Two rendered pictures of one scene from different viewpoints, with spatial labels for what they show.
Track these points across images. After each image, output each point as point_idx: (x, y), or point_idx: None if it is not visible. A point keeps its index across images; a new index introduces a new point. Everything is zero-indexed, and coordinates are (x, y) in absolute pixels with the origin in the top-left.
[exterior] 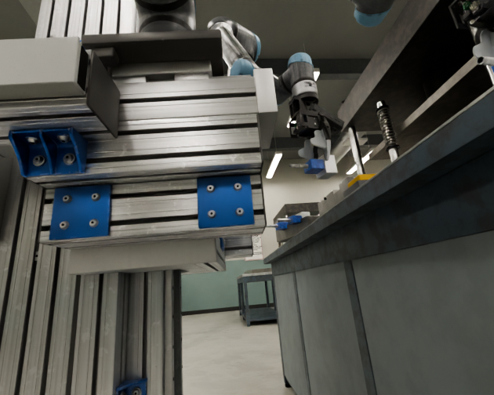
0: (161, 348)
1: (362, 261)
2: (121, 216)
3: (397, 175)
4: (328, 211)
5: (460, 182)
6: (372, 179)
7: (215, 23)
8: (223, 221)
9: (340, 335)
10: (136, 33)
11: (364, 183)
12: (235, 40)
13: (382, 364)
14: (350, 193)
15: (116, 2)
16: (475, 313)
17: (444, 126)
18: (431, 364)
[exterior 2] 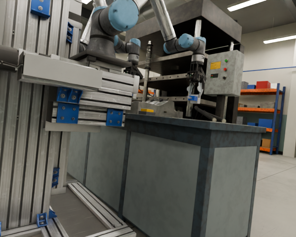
0: (65, 157)
1: (136, 133)
2: (81, 117)
3: (159, 120)
4: (129, 113)
5: (172, 127)
6: (151, 115)
7: None
8: (113, 124)
9: (115, 154)
10: (105, 55)
11: (149, 115)
12: None
13: (132, 164)
14: (142, 114)
15: None
16: (163, 155)
17: (174, 118)
18: (148, 165)
